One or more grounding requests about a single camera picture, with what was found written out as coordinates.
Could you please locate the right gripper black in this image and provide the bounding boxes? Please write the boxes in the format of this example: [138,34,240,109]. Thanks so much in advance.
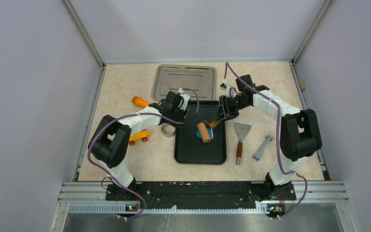
[215,96,250,124]

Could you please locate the wooden rolling pin roller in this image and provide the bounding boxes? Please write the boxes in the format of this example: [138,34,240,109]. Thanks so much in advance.
[197,120,220,144]

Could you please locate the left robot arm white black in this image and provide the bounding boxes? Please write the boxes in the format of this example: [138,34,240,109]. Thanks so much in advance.
[87,88,190,200]

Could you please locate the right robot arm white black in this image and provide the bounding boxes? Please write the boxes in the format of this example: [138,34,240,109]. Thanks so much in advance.
[210,75,322,199]

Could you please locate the blue dough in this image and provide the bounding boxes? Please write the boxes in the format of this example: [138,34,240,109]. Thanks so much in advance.
[196,128,214,140]

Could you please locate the round metal cookie cutter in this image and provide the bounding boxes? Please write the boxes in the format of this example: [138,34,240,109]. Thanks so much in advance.
[161,123,176,138]

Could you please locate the yellow toy car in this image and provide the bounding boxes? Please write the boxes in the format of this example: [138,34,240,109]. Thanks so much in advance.
[129,130,150,146]

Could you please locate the silver metal tray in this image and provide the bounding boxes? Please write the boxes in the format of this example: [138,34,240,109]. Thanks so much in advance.
[151,64,216,101]

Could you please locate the black baking tray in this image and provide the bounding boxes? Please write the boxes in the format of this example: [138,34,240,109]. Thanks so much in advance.
[174,101,227,165]

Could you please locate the grey dumbbell-shaped tool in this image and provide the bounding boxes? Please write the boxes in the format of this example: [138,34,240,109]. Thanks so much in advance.
[253,134,274,161]

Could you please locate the small wooden cork piece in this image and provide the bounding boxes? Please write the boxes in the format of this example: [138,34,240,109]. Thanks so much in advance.
[299,81,306,91]

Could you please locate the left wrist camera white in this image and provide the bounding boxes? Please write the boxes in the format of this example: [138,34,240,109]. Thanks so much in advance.
[177,88,191,110]

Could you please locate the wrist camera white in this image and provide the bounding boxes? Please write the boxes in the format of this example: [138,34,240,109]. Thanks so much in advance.
[220,83,237,98]
[177,88,191,110]

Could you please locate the metal scraper wooden handle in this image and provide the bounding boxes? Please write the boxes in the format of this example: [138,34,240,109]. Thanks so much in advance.
[233,122,252,165]

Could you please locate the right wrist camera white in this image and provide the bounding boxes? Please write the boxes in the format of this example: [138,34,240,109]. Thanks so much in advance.
[220,83,237,98]

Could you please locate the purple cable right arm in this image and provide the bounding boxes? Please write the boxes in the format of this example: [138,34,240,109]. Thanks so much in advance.
[224,61,308,220]

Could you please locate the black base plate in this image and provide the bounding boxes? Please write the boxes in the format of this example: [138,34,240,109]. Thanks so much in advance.
[105,181,297,211]

